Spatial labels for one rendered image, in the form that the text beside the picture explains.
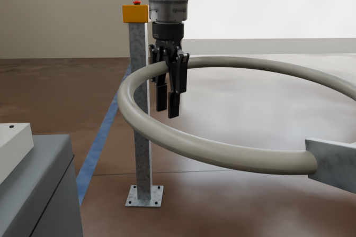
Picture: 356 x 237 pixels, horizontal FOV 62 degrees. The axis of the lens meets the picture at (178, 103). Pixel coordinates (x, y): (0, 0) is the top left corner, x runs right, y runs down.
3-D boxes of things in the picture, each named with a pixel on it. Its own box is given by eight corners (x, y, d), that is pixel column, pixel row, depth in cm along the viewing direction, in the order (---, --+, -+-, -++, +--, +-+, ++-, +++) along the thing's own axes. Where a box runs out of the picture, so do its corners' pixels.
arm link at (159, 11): (163, -3, 61) (163, 26, 63) (197, -4, 66) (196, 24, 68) (140, -6, 67) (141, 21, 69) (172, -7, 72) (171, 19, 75)
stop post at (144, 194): (163, 187, 185) (159, 3, 150) (160, 208, 166) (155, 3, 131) (131, 186, 186) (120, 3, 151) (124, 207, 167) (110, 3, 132)
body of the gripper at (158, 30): (144, 20, 70) (145, 58, 73) (166, 25, 63) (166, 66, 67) (170, 18, 74) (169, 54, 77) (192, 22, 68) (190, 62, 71)
